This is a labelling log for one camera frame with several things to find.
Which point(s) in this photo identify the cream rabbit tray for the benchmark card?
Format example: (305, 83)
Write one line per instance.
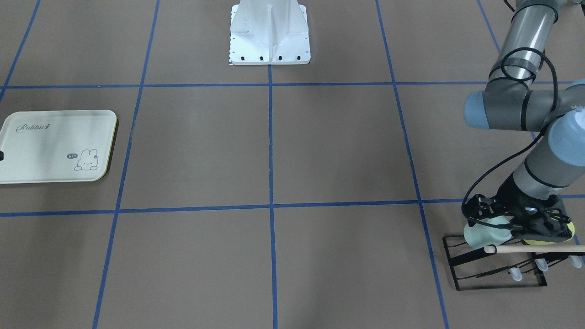
(56, 146)

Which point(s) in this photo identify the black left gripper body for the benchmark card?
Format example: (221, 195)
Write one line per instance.
(510, 195)

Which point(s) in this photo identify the yellow plastic cup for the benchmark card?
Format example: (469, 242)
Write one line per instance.
(564, 236)

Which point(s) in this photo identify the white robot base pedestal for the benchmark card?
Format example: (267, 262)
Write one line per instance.
(269, 32)

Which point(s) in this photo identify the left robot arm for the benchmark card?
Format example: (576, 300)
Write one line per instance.
(555, 159)

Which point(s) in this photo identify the light green plastic cup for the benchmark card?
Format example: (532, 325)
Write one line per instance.
(479, 236)

